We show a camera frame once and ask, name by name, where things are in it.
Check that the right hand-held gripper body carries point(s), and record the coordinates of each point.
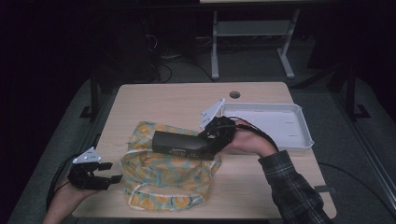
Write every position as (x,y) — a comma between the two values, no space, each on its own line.
(221,133)

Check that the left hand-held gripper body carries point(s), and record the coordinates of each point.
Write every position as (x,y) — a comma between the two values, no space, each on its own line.
(85,180)

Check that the black rectangular box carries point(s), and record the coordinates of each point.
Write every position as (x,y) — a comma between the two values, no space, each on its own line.
(177,144)

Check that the yellow flower print cloth bag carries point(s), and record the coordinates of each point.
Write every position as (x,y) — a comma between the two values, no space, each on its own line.
(168,177)

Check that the white plastic tray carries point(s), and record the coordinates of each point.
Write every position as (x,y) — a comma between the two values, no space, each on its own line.
(286,124)

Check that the person's left hand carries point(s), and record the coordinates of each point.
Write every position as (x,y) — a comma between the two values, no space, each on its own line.
(70,196)

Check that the person's right hand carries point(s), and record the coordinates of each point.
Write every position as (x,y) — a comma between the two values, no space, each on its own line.
(249,141)

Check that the black metal stand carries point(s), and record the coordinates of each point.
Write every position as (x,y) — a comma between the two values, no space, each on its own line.
(351,93)
(94,96)

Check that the grey tape strip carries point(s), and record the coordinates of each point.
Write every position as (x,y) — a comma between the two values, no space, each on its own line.
(325,189)

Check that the metal frame rail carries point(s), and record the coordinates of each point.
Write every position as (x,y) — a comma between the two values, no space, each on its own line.
(372,157)
(82,149)

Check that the grey metal desk frame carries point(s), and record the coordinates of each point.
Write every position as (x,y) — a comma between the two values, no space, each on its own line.
(249,28)

